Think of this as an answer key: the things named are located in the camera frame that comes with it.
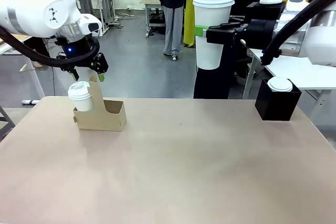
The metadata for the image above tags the white lidded cup in box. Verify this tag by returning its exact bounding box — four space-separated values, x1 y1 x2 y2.
267 77 293 93

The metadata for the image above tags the black chair under side table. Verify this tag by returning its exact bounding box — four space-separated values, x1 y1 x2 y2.
235 39 251 79

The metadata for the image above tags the white side table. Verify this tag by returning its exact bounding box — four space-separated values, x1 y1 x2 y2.
246 47 336 91

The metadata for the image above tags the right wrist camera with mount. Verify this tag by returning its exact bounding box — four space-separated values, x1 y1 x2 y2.
246 0 286 22

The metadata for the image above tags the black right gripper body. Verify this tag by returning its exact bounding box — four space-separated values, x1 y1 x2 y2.
246 18 276 43

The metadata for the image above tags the tall white lidded paper cup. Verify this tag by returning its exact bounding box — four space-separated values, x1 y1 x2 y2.
192 0 236 71

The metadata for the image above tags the black right arm cable sleeve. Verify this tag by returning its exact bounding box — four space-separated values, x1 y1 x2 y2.
260 0 336 67

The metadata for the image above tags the black metal frame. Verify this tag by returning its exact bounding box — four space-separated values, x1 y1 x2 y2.
0 105 16 142

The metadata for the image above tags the black arm cable sleeve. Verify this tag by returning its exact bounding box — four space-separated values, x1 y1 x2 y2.
260 0 336 67
0 26 101 69

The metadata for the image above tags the small white lidded paper cup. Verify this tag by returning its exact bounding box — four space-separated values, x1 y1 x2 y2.
67 81 95 112

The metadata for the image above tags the small grey workbench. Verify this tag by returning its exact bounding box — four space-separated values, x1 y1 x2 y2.
140 0 169 38

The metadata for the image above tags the brown cardboard cup carrier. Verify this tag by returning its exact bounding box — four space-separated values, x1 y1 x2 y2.
72 74 127 132

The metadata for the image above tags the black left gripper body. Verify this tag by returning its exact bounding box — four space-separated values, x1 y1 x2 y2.
55 35 102 74

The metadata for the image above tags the black square box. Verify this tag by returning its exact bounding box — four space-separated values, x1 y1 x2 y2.
254 78 302 122

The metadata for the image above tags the black left arm cable sleeve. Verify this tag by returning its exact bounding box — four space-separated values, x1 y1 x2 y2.
0 26 101 69

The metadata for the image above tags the person in yellow-green robe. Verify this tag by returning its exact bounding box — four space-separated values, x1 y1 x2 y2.
183 0 205 49

